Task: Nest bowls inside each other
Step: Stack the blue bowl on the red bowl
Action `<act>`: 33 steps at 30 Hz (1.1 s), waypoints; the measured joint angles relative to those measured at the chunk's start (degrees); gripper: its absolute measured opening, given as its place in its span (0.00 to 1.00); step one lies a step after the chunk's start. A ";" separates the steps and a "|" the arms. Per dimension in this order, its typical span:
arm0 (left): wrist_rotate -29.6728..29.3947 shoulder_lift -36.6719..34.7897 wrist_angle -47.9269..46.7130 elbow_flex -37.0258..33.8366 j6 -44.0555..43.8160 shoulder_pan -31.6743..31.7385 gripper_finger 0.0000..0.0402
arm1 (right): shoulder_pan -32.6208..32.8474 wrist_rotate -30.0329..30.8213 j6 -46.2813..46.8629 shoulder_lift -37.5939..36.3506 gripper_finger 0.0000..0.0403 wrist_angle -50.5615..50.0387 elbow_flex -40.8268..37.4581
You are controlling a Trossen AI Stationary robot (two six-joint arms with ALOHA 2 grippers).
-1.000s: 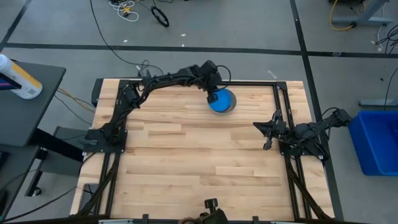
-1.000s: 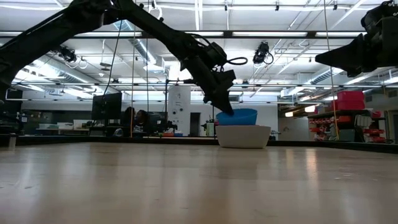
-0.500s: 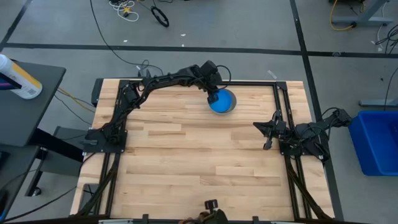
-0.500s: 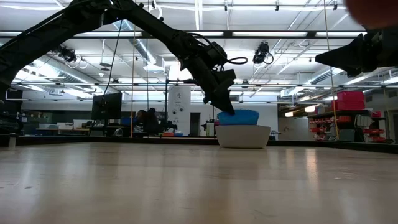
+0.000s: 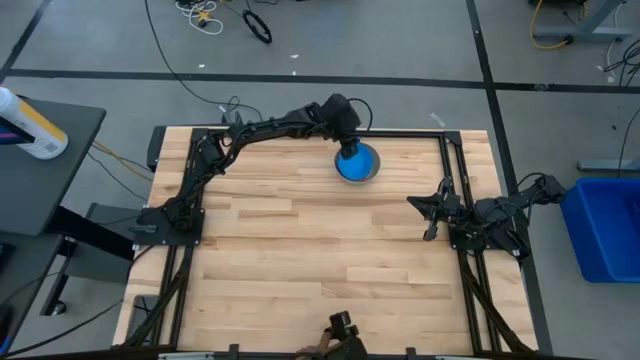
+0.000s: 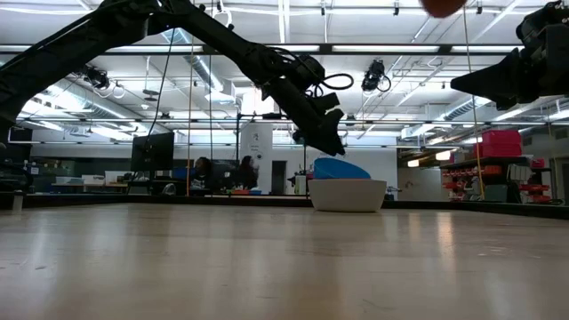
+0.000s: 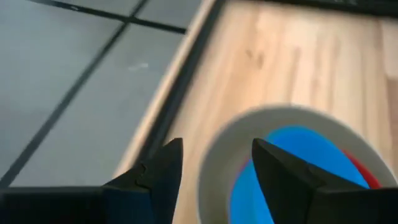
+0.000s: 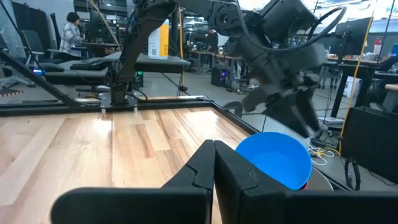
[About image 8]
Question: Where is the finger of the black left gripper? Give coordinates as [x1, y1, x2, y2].
[266, 90, 322, 138]
[242, 86, 281, 113]

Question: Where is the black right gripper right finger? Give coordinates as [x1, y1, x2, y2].
[213, 139, 398, 224]

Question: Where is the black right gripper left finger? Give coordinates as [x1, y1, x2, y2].
[50, 139, 216, 224]

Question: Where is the light blue plastic bowl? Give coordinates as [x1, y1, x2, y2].
[234, 131, 313, 191]

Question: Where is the round grey shelf stand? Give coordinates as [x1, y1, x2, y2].
[305, 167, 335, 192]

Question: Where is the grey table clamp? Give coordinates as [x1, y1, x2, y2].
[221, 100, 244, 119]

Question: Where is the black computer tower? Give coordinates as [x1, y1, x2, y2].
[210, 66, 233, 88]

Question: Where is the person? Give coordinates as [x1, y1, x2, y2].
[58, 11, 84, 62]
[206, 27, 220, 53]

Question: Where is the black cabinet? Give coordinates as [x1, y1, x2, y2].
[340, 106, 398, 185]

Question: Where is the black computer monitor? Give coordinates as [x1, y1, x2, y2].
[333, 16, 374, 56]

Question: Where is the dark grey side table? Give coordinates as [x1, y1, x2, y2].
[44, 50, 191, 85]

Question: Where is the white and yellow wipes canister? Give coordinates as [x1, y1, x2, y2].
[147, 19, 170, 60]

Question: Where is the black keyboard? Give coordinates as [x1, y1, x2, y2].
[69, 58, 109, 71]

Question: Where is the grey office chair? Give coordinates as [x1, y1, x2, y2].
[21, 29, 60, 65]

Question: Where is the white cable bundle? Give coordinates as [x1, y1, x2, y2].
[307, 140, 336, 167]

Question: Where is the long hanging yellow cable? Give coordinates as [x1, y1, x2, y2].
[338, 0, 377, 156]

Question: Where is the black coiled cable ring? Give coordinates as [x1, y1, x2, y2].
[344, 156, 362, 192]

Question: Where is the black aluminium table frame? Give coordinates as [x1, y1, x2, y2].
[0, 49, 259, 135]

